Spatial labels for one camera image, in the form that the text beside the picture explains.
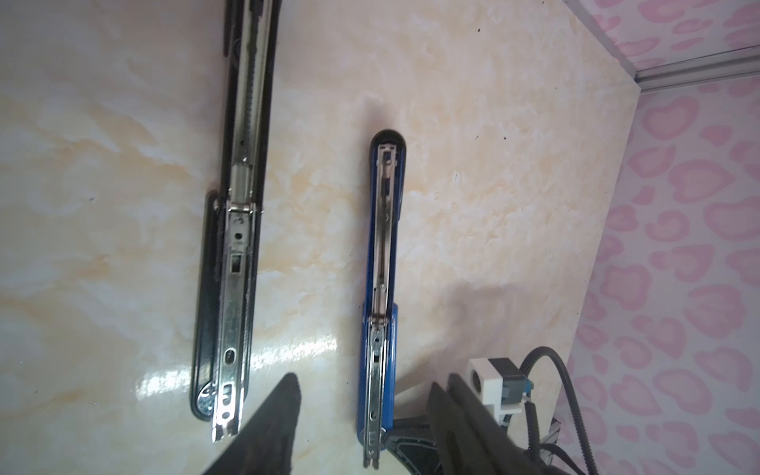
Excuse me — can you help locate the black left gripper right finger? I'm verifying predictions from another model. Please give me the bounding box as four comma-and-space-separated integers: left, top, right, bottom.
426, 373, 552, 475

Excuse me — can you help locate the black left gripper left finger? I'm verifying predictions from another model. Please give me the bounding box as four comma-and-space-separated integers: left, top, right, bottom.
205, 373, 302, 475

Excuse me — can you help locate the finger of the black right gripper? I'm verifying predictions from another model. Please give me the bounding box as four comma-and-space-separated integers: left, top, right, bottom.
384, 416, 443, 475

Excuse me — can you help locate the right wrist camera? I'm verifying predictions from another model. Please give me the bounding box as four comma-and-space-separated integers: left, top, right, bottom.
465, 357, 532, 429

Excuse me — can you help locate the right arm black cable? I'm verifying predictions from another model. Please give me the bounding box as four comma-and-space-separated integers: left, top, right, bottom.
519, 345, 601, 475

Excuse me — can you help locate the aluminium diagonal wall strut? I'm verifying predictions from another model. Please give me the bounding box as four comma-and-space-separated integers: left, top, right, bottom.
565, 0, 759, 92

